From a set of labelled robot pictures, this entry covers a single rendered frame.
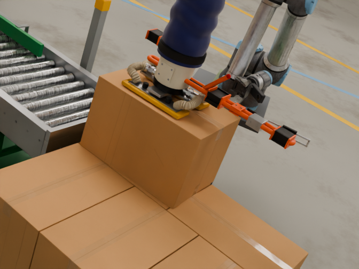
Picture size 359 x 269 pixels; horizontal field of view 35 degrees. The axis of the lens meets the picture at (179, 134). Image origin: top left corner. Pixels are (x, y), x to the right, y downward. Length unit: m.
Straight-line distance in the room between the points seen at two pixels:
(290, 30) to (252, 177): 1.58
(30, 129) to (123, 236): 0.82
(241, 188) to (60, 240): 2.03
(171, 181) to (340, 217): 2.00
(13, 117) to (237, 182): 1.81
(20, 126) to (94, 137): 0.40
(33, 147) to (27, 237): 0.66
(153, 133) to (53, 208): 0.56
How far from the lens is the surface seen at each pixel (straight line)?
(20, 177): 2.60
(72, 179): 2.66
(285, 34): 3.05
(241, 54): 2.94
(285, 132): 2.47
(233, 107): 2.51
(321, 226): 4.15
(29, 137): 2.96
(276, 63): 3.23
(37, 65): 3.59
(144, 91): 2.63
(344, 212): 4.45
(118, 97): 2.67
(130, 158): 2.72
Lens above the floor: 2.10
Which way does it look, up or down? 28 degrees down
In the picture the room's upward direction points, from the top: 21 degrees clockwise
